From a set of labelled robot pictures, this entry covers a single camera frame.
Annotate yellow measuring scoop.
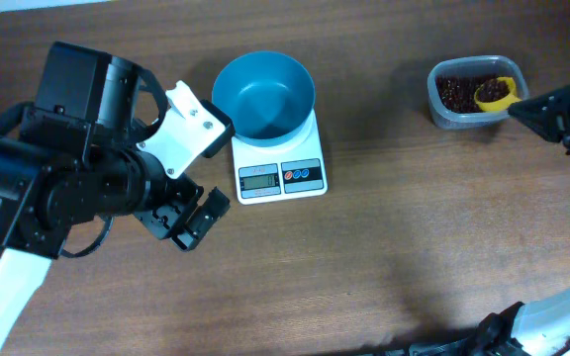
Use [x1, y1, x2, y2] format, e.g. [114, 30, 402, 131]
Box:
[473, 76, 522, 112]

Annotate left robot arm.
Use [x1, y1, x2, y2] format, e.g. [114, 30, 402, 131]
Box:
[0, 42, 235, 350]

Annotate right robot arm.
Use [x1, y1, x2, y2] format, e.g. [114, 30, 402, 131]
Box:
[458, 84, 570, 355]

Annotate white digital kitchen scale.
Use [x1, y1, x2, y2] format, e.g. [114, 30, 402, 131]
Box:
[232, 112, 329, 205]

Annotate teal plastic bowl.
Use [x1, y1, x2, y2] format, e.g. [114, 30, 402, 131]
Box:
[212, 50, 316, 140]

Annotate clear plastic container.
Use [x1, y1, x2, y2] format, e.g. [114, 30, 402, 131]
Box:
[427, 55, 530, 130]

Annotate red azuki beans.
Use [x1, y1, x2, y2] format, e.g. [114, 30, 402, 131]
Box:
[435, 74, 497, 114]

